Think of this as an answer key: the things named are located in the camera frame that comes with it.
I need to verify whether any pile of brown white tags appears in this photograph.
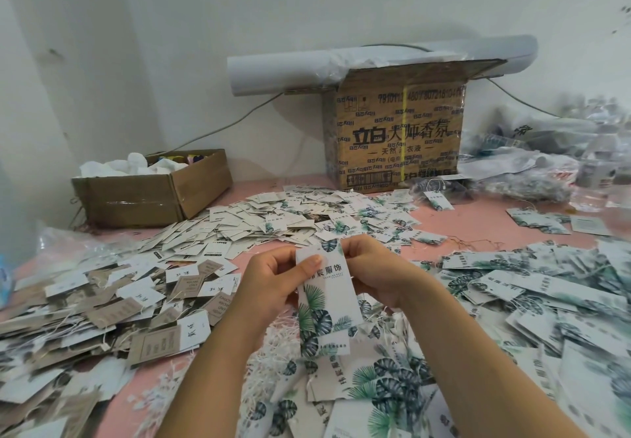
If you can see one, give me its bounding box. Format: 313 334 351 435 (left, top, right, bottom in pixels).
0 250 243 438

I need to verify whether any pile of green leaf tags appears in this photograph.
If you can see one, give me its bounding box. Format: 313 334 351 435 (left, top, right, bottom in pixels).
245 237 631 438

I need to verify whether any white roll in plastic wrap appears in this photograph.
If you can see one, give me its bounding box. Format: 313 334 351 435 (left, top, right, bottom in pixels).
227 35 540 97

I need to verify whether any large printed cardboard box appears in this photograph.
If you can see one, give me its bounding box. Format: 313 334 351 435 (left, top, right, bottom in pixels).
322 59 506 193

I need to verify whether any clear plastic bag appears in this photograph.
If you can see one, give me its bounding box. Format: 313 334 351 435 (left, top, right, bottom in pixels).
34 224 114 268

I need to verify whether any black cable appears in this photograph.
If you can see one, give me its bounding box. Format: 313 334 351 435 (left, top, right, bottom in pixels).
162 92 285 156

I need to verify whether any heap of clear plastic bags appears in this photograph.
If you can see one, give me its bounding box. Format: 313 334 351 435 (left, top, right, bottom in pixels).
461 95 631 212

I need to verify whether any person's left forearm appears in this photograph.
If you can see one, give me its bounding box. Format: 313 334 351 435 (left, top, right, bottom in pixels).
156 334 268 438

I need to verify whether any blue tissue pack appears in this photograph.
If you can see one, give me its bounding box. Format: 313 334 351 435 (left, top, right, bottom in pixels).
0 253 14 308

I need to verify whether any white crumpled material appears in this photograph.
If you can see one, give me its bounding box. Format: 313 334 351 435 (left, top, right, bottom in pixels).
79 153 189 178

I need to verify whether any single white leaf print tag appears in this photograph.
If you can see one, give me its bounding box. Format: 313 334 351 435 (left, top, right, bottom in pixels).
296 238 364 360

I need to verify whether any person's right hand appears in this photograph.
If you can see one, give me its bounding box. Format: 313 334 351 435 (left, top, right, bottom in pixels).
340 234 445 310

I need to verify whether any small open cardboard box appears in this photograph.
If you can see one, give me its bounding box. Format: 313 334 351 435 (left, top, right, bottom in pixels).
71 149 234 230

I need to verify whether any pile of white strings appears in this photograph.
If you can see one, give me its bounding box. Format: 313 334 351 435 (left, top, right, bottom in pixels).
133 329 337 438

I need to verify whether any heap of small tags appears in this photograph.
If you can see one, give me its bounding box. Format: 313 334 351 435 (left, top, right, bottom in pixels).
138 186 450 256

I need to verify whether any person's right forearm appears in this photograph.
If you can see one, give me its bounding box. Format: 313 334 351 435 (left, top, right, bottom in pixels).
404 280 588 438

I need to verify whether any person's left hand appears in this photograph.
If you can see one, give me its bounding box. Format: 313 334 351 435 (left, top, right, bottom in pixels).
222 245 325 350

